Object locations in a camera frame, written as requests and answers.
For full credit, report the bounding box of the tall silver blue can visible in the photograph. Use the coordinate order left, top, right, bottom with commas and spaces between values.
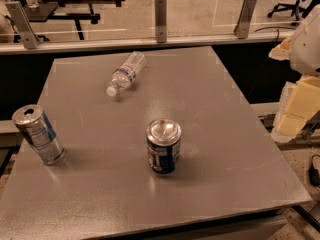
12, 104, 64, 165

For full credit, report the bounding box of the middle metal panel bracket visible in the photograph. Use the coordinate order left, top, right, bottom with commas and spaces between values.
155, 0, 167, 43

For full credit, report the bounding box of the blue pepsi can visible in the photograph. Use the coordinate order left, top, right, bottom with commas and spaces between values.
146, 119, 182, 175

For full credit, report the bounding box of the metal barrier rail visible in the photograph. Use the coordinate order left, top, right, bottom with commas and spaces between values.
0, 30, 293, 55

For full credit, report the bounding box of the yellow foam block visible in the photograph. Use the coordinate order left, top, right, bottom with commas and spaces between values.
271, 75, 320, 143

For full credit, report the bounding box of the left metal panel bracket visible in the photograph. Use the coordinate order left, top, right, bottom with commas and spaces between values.
6, 1, 39, 49

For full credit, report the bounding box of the black office chair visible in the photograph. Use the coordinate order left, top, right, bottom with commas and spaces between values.
267, 0, 320, 21

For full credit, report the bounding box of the right metal panel bracket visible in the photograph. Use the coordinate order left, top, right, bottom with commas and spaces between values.
234, 0, 257, 39

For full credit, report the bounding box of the black power adapter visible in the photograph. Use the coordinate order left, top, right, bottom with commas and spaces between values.
308, 154, 320, 187

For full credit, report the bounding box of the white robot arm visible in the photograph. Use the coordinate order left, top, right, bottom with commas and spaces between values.
289, 5, 320, 76

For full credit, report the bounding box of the black background table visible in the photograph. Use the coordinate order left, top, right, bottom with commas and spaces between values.
23, 0, 126, 40

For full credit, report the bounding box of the clear plastic water bottle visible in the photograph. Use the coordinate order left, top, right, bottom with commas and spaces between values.
106, 51, 146, 97

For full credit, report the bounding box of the metal panel bracket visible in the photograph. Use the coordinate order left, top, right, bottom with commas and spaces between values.
234, 0, 257, 39
6, 1, 39, 49
155, 0, 167, 43

